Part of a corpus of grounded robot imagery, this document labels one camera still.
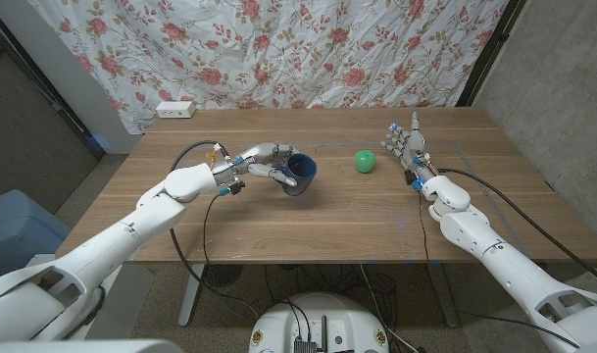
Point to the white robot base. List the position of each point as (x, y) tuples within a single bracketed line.
[(278, 323)]

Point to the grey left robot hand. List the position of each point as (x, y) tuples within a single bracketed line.
[(259, 157)]

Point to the green toy apple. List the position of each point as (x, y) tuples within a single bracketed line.
[(364, 162)]

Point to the white mat with blue shapes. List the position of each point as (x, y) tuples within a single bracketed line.
[(131, 294)]

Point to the black backdrop pole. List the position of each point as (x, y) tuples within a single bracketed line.
[(489, 49)]

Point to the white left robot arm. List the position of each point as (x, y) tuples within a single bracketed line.
[(107, 245)]

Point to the black floor fan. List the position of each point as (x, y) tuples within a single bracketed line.
[(223, 275)]

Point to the white power strip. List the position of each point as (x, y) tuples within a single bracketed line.
[(175, 110)]

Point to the floral fabric backdrop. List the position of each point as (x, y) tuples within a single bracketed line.
[(278, 49)]

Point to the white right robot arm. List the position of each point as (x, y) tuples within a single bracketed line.
[(504, 265)]

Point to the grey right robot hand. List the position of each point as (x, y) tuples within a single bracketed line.
[(414, 147)]

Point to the white robot torso cover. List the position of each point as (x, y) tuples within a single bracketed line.
[(82, 347)]

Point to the dark blue mug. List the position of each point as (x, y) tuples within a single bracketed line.
[(303, 179)]

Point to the metal table leg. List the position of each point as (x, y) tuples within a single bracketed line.
[(190, 299), (445, 299)]

